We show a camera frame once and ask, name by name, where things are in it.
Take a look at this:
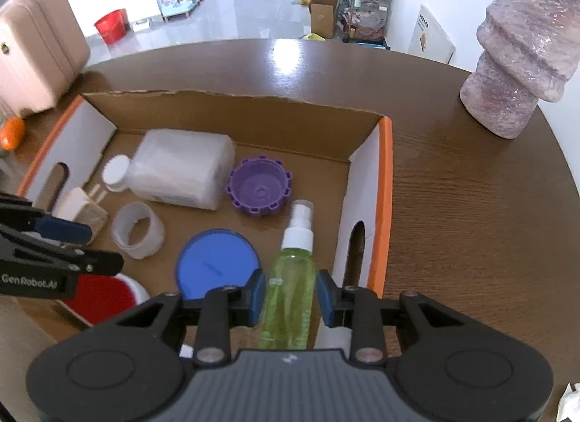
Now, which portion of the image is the blue round lid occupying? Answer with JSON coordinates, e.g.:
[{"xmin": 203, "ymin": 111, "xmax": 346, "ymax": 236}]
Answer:
[{"xmin": 175, "ymin": 228, "xmax": 261, "ymax": 299}]

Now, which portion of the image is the white power adapter plug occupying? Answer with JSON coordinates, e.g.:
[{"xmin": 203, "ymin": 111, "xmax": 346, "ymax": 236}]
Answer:
[{"xmin": 52, "ymin": 185, "xmax": 109, "ymax": 244}]

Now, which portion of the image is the green spray bottle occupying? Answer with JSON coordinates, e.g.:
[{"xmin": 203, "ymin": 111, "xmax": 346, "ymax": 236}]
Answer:
[{"xmin": 258, "ymin": 200, "xmax": 316, "ymax": 350}]

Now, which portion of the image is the translucent white plastic container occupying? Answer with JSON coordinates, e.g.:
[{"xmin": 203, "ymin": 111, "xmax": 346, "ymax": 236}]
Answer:
[{"xmin": 126, "ymin": 128, "xmax": 235, "ymax": 211}]

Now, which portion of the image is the orange fruit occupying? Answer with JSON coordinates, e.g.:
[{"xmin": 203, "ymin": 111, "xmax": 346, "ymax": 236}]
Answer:
[{"xmin": 0, "ymin": 117, "xmax": 26, "ymax": 151}]

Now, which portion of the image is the white jar lid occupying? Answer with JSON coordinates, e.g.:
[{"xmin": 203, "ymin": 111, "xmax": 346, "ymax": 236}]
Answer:
[{"xmin": 101, "ymin": 155, "xmax": 131, "ymax": 192}]

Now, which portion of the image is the red cardboard box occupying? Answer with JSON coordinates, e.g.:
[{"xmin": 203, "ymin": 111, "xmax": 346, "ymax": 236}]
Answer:
[{"xmin": 18, "ymin": 91, "xmax": 393, "ymax": 347}]

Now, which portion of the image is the purple ridged lid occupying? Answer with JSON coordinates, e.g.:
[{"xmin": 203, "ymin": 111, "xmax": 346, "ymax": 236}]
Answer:
[{"xmin": 225, "ymin": 156, "xmax": 293, "ymax": 217}]

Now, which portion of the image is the pink suitcase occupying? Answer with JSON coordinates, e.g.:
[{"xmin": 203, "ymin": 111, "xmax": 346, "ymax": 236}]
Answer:
[{"xmin": 1, "ymin": 0, "xmax": 90, "ymax": 117}]

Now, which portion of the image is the red plastic basin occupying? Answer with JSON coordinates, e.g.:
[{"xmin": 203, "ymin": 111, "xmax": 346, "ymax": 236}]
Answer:
[{"xmin": 94, "ymin": 9, "xmax": 129, "ymax": 45}]

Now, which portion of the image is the brown cardboard carton floor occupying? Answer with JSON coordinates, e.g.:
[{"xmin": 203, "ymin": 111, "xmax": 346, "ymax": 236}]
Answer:
[{"xmin": 309, "ymin": 0, "xmax": 338, "ymax": 39}]

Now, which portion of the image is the red lint brush white handle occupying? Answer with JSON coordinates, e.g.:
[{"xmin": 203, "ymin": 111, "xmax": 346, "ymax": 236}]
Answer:
[{"xmin": 60, "ymin": 274, "xmax": 150, "ymax": 326}]

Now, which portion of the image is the white tape roll ring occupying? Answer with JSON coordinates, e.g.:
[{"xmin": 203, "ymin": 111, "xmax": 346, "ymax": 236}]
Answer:
[{"xmin": 110, "ymin": 201, "xmax": 167, "ymax": 261}]

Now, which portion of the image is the white board leaning wall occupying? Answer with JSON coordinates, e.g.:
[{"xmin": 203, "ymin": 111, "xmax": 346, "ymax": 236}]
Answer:
[{"xmin": 407, "ymin": 5, "xmax": 455, "ymax": 65}]

